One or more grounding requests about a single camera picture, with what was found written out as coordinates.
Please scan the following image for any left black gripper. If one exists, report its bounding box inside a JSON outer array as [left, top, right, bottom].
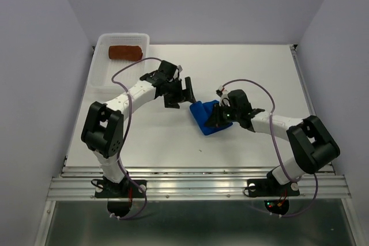
[[164, 77, 197, 109]]

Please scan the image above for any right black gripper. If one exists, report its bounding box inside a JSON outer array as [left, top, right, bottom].
[[202, 103, 240, 128]]

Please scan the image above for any blue towel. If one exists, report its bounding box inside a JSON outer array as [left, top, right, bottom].
[[189, 100, 233, 136]]

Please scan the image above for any brown towel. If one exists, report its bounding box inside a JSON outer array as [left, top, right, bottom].
[[108, 45, 143, 62]]

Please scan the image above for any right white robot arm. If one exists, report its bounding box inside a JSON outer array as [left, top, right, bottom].
[[205, 88, 340, 194]]

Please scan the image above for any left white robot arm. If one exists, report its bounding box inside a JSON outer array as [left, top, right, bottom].
[[81, 60, 195, 196]]

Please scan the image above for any white plastic basket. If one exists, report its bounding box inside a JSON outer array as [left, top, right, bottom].
[[88, 33, 150, 92]]

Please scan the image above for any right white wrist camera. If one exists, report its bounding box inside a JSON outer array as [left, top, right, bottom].
[[216, 85, 230, 107]]

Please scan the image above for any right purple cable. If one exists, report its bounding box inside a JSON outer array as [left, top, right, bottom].
[[220, 78, 319, 218]]

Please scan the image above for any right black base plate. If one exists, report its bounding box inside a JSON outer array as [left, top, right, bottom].
[[243, 179, 300, 198]]

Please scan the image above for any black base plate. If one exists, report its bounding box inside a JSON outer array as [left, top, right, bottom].
[[91, 177, 144, 200], [243, 179, 300, 198]]

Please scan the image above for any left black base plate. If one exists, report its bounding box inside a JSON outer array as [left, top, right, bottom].
[[91, 177, 144, 200]]

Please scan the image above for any aluminium rail frame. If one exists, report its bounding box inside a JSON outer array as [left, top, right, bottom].
[[35, 44, 360, 245]]

